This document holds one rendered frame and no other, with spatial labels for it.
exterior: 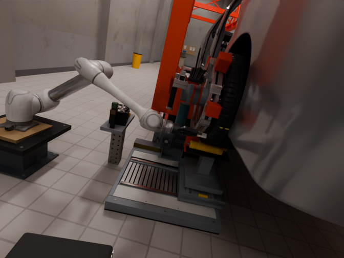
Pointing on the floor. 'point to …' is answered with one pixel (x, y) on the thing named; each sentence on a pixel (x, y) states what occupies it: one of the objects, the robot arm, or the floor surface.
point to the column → (116, 148)
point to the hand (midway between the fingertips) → (201, 134)
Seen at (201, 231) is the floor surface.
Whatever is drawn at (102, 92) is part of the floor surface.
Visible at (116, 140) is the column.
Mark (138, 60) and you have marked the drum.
